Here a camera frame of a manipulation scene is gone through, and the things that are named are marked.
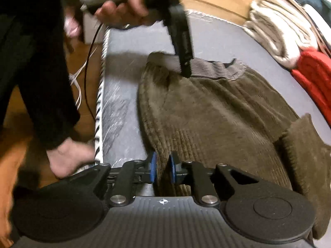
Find black trouser leg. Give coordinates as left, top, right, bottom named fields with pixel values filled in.
left=1, top=0, right=80, bottom=149

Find red folded comforter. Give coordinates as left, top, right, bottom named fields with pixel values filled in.
left=291, top=48, right=331, bottom=125

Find brown corduroy pants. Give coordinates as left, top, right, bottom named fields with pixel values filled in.
left=139, top=53, right=330, bottom=239

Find white folded blanket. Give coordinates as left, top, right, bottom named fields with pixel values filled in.
left=243, top=0, right=319, bottom=70

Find white cable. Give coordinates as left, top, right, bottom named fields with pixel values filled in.
left=69, top=45, right=99, bottom=109

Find dark patterned folded blanket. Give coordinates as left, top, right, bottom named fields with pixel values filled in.
left=282, top=0, right=331, bottom=55

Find white pillow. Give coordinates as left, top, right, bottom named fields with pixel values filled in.
left=303, top=4, right=330, bottom=37

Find blue shark plush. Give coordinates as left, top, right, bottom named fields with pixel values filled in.
left=296, top=0, right=330, bottom=22

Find black cable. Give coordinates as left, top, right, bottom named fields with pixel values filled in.
left=84, top=21, right=131, bottom=122

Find person left hand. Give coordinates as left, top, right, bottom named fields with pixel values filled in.
left=94, top=0, right=155, bottom=26

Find person bare foot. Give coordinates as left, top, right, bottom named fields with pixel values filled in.
left=46, top=137, right=95, bottom=179

